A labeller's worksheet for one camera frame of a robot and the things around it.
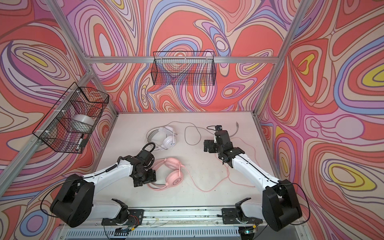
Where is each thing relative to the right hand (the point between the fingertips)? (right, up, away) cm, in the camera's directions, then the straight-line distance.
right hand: (212, 145), depth 87 cm
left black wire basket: (-74, +12, -13) cm, 76 cm away
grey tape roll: (-65, +13, -16) cm, 68 cm away
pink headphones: (-22, -16, -9) cm, 29 cm away
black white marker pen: (-67, +4, -15) cm, 69 cm away
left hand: (-35, -20, -1) cm, 40 cm away
